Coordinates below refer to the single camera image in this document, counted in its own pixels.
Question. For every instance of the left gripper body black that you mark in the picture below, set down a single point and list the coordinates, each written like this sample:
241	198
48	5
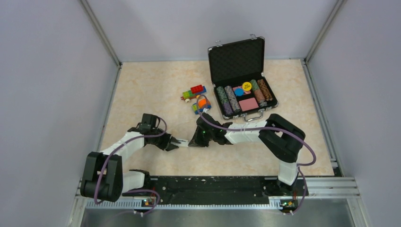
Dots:
162	141

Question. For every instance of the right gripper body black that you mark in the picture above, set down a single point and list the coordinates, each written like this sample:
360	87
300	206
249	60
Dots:
202	139

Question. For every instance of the white remote control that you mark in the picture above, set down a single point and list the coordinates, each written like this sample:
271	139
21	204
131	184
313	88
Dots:
182	143

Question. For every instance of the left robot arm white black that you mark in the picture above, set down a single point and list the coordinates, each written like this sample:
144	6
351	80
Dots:
103	178

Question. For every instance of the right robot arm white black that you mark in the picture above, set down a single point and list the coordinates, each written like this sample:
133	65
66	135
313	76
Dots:
280	136

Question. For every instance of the orange blue toy car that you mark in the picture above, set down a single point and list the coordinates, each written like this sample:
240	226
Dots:
201	105

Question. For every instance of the green purple chip stack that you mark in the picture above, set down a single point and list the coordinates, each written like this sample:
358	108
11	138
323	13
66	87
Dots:
224	101

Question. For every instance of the blue purple chip stack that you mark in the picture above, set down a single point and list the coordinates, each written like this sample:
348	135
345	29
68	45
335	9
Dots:
232	99

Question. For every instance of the red blue brick truck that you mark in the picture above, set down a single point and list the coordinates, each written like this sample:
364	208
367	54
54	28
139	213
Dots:
193	92

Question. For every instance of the pink card deck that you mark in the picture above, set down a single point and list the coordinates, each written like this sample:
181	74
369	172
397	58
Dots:
248	104

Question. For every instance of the blue poker chip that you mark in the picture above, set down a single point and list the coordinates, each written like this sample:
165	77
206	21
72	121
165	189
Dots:
238	92

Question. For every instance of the yellow dealer button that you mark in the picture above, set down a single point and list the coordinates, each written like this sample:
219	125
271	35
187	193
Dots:
246	86

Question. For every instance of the black poker chip case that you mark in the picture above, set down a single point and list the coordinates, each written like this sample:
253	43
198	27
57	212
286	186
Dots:
232	64

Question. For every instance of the brown orange chip stack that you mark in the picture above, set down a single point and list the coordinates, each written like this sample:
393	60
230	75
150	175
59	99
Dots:
264	89

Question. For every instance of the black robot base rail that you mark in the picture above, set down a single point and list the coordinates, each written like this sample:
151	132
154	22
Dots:
220	190

